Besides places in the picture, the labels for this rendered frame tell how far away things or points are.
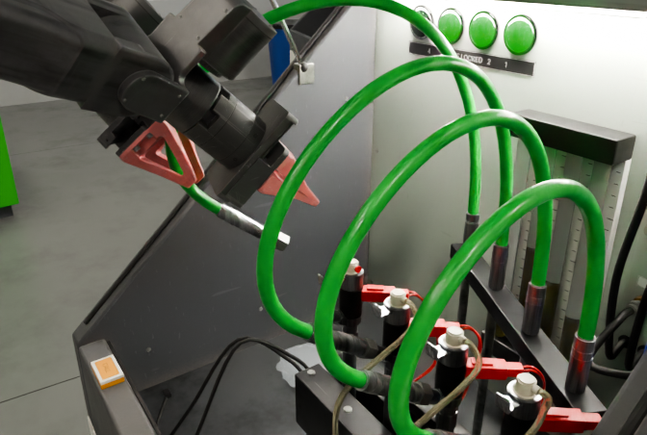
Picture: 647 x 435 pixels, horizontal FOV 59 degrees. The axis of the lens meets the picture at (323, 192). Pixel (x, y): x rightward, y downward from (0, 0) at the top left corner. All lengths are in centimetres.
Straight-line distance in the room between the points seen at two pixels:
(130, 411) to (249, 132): 42
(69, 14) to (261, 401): 69
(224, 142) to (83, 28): 17
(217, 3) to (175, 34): 4
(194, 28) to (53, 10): 12
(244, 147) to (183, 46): 11
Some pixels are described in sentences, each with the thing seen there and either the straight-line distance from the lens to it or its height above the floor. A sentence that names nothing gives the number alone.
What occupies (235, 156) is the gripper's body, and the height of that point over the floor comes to 130.
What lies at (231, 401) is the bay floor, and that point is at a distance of 97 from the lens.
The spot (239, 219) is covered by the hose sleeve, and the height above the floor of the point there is 118.
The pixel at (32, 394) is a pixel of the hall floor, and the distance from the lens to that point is 246.
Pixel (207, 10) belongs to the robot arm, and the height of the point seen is 143.
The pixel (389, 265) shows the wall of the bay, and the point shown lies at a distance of 109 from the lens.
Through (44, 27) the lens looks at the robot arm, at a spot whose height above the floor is 143.
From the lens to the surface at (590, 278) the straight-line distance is 54.
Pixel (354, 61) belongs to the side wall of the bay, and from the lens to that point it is 99.
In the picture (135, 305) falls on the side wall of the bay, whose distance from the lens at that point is 93.
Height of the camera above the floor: 147
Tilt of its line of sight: 22 degrees down
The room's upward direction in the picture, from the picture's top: straight up
